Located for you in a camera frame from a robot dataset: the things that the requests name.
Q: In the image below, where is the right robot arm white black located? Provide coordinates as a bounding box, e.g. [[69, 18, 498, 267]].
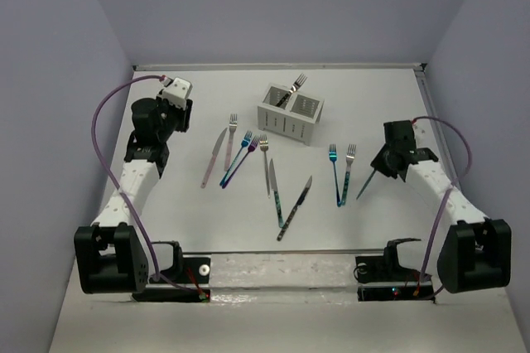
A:
[[370, 120, 512, 293]]

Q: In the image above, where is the silver knife teal marbled handle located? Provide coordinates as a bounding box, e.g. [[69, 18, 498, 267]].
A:
[[269, 159, 284, 228]]

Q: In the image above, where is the silver knife pink handle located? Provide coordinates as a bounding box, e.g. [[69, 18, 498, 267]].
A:
[[200, 128, 227, 189]]

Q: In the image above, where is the silver fork black riveted handle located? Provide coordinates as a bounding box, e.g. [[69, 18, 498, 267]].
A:
[[276, 74, 307, 108]]

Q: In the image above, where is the purple iridescent fork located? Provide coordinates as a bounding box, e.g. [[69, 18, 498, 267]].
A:
[[221, 135, 260, 189]]

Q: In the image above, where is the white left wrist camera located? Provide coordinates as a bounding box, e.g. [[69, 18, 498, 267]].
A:
[[157, 75, 193, 109]]

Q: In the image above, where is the silver fork teal marbled handle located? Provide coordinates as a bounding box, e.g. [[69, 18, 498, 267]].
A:
[[340, 143, 357, 206]]

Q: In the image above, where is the blue iridescent fork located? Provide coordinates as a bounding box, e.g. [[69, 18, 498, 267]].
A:
[[219, 130, 253, 186]]

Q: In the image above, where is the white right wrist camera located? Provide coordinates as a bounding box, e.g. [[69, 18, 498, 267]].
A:
[[412, 121, 427, 147]]

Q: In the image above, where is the silver fork pink handle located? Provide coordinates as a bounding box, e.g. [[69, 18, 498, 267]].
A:
[[224, 114, 238, 171]]

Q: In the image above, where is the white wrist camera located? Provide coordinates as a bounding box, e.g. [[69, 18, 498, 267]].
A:
[[412, 121, 427, 147], [157, 75, 193, 109]]

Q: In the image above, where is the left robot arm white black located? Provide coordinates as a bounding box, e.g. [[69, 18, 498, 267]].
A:
[[74, 97, 193, 294]]

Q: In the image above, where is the all blue fork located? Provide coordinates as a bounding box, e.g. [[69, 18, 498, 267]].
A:
[[328, 143, 341, 207]]

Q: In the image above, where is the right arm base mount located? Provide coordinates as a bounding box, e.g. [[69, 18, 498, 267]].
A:
[[353, 238, 435, 302]]

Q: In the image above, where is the silver knife black speckled handle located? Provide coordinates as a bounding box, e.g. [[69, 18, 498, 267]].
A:
[[277, 176, 312, 241]]

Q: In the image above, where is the white perforated utensil caddy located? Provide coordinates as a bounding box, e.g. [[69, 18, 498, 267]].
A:
[[257, 84, 325, 146]]

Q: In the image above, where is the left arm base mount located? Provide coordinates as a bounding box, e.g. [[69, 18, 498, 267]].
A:
[[132, 256, 211, 303]]

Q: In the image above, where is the knife with green handle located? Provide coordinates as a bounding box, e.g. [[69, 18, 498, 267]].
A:
[[356, 168, 377, 200]]

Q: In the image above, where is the plain silver fork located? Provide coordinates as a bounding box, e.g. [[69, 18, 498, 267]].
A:
[[259, 133, 270, 197]]

